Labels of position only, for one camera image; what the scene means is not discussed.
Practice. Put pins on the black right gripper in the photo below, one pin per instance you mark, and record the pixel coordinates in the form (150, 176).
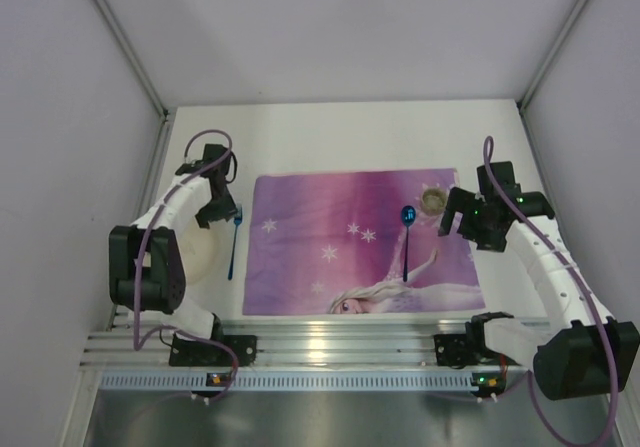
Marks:
(461, 212)

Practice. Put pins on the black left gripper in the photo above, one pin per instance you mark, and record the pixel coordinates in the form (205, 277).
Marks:
(215, 212)

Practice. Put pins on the speckled ceramic cup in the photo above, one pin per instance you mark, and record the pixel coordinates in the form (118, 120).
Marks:
(433, 201)

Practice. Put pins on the cream round plate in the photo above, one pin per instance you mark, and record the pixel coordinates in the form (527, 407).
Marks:
(198, 248)

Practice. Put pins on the blue metal spoon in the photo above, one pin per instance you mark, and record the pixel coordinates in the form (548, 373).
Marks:
(408, 217)

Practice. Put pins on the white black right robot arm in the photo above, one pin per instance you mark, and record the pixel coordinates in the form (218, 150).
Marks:
(587, 351)

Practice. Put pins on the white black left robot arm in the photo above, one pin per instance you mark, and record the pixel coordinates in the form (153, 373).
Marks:
(146, 270)

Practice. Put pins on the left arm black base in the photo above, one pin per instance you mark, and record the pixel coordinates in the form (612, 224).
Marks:
(188, 353)

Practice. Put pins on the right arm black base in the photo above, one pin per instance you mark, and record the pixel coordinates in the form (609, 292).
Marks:
(458, 351)

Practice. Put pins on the purple princess placemat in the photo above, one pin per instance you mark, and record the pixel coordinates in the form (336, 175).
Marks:
(333, 243)

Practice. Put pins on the aluminium mounting rail frame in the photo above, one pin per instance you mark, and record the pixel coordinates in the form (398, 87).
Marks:
(331, 343)

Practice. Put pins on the perforated metal cable tray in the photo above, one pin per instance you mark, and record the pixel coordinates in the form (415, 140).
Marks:
(305, 381)

